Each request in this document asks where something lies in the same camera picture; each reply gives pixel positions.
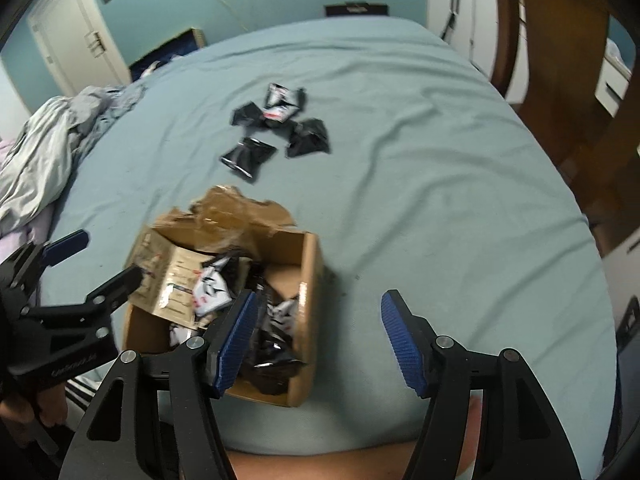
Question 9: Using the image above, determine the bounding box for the black red snack packet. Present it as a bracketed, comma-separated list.
[262, 105, 298, 128]

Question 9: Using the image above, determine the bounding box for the kraft paper packet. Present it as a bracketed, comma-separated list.
[126, 226, 214, 330]

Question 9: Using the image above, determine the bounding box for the white cabinet with drawers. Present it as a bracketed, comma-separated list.
[426, 0, 498, 80]

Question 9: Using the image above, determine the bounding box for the brown wooden chair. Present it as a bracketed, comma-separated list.
[490, 0, 639, 256]

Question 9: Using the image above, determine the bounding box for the white door with handle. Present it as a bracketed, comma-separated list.
[27, 0, 131, 96]

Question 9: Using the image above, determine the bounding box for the open cardboard box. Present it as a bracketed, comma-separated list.
[122, 186, 323, 408]

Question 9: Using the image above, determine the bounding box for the white deer snack packet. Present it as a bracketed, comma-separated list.
[192, 256, 232, 318]

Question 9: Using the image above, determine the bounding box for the black bag behind bed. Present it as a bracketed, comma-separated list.
[324, 1, 390, 18]

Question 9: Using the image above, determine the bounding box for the teal bed sheet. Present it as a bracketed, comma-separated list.
[41, 18, 616, 479]

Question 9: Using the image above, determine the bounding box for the dark blue framed box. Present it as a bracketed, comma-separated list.
[129, 28, 207, 81]

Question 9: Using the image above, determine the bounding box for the white deer snack top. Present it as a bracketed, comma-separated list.
[265, 82, 306, 110]

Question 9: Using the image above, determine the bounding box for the person's left hand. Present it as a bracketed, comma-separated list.
[1, 384, 68, 446]

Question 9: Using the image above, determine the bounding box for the crumpled grey blanket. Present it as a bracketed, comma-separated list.
[1, 81, 145, 235]

